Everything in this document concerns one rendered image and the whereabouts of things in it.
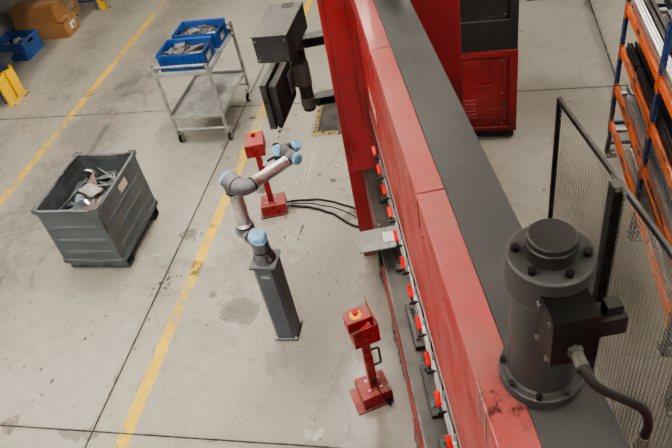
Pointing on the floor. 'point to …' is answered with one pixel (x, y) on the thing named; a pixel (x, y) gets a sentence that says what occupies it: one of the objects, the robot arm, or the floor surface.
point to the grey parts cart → (205, 90)
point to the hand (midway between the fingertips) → (270, 161)
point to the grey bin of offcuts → (98, 209)
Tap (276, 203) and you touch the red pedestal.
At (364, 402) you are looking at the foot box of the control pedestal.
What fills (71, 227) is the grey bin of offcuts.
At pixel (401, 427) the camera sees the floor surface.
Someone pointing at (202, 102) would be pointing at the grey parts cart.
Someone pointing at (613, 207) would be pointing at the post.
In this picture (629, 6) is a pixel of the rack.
